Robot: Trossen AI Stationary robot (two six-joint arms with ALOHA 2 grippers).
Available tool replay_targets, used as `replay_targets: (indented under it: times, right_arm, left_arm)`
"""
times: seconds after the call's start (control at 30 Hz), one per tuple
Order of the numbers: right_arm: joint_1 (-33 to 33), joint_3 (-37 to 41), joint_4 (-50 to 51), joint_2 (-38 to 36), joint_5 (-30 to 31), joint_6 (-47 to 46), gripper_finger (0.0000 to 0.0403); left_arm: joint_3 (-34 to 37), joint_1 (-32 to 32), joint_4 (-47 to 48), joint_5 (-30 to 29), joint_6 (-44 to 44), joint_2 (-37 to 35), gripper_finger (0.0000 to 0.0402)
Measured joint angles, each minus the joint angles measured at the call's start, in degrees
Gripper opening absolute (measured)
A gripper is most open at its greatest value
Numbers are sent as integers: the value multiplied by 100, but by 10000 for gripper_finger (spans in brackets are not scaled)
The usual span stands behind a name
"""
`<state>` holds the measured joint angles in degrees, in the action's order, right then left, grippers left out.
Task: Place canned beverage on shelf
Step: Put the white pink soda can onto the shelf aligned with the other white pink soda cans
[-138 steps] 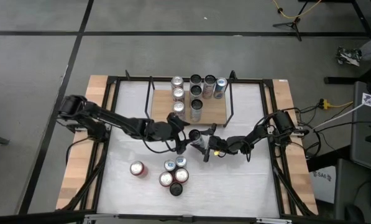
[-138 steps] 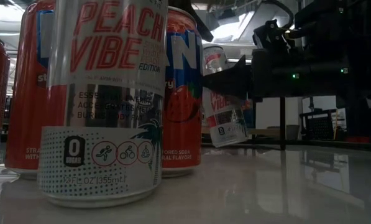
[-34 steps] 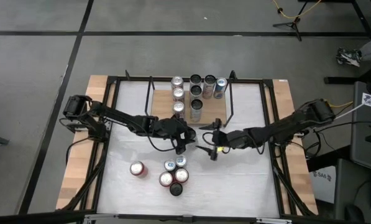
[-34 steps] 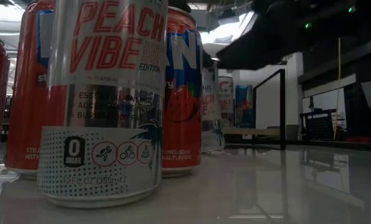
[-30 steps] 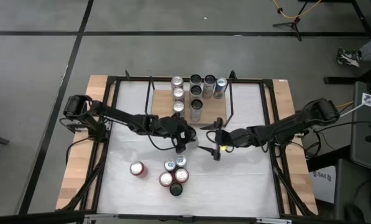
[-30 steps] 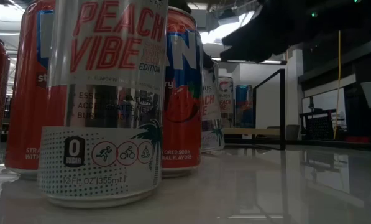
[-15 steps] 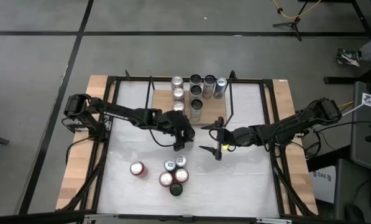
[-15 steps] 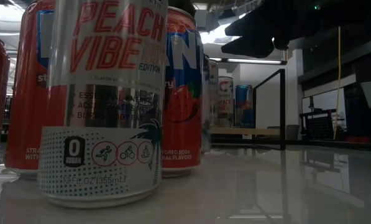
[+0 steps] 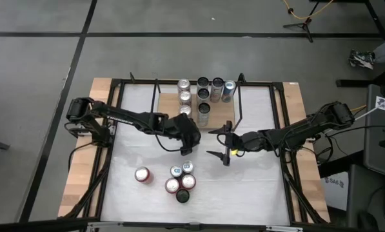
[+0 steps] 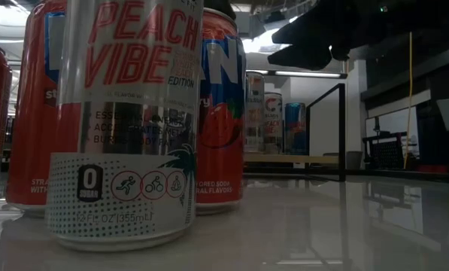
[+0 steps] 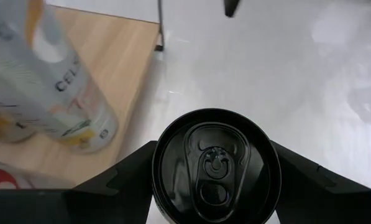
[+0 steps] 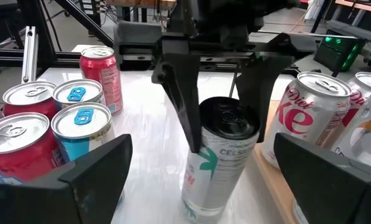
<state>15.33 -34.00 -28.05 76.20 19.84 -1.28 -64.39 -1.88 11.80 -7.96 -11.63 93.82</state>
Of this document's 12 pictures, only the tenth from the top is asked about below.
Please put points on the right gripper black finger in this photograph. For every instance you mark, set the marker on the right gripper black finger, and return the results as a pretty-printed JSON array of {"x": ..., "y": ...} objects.
[
  {"x": 310, "y": 30},
  {"x": 303, "y": 58}
]

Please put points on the blue silver Red Bull can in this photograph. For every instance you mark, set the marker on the blue silver Red Bull can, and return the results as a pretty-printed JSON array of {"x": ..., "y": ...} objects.
[{"x": 295, "y": 130}]

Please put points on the Celsius Tropical Vibe can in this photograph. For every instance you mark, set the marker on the Celsius Tropical Vibe can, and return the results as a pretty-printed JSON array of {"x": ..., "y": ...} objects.
[{"x": 254, "y": 113}]

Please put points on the Celsius Peach Vibe can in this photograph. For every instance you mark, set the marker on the Celsius Peach Vibe can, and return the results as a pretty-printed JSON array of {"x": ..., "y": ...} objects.
[
  {"x": 126, "y": 188},
  {"x": 273, "y": 126}
]

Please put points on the ceiling light tube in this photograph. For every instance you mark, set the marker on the ceiling light tube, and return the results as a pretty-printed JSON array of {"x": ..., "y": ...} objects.
[{"x": 307, "y": 74}]

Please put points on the grey plastic bin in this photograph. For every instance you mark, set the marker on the grey plastic bin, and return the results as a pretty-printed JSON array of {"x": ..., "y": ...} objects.
[{"x": 355, "y": 160}]

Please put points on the red flat object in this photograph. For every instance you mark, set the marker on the red flat object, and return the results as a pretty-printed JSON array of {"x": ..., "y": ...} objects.
[{"x": 432, "y": 168}]

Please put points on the black metal shelf frame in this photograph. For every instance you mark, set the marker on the black metal shelf frame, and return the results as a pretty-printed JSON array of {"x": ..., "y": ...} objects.
[{"x": 341, "y": 131}]

